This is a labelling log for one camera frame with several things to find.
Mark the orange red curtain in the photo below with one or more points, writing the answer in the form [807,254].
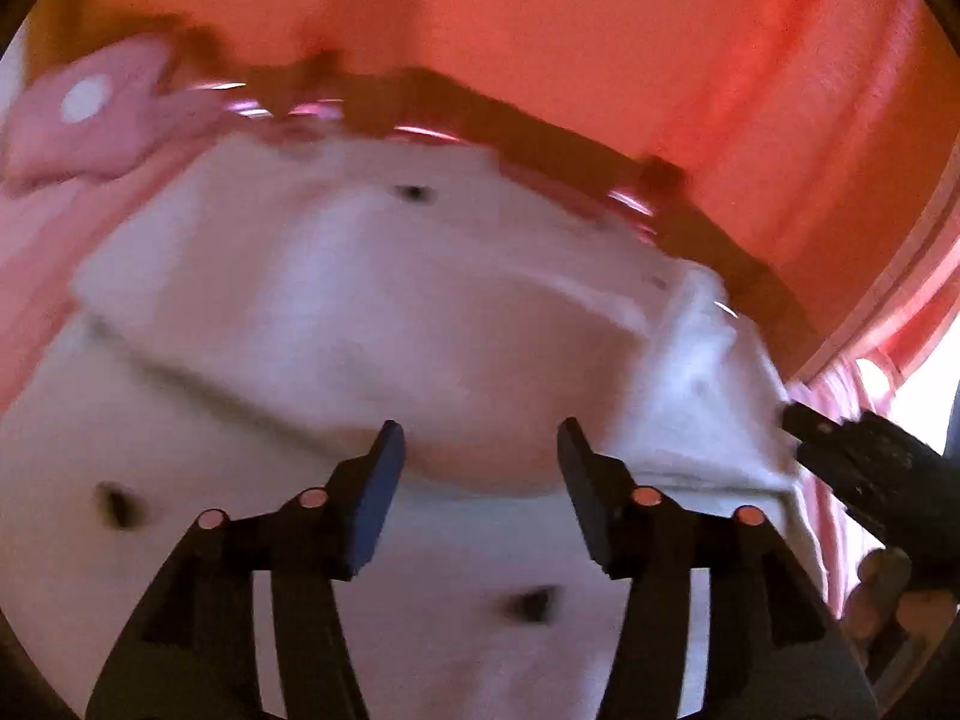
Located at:
[821,135]

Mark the pink fleece blanket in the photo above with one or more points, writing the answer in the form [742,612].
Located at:
[75,239]

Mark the pink pillow with white dot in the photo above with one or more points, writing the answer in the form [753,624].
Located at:
[106,114]

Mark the wooden bed headboard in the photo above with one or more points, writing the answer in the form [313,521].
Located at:
[584,176]

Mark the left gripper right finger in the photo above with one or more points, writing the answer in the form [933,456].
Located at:
[774,648]

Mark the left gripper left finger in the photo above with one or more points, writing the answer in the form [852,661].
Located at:
[189,649]

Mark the person's right hand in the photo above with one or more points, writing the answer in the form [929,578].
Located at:
[881,597]

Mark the cream sweater with black hearts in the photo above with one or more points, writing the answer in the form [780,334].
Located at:
[375,427]

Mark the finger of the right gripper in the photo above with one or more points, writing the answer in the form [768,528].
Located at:
[897,488]

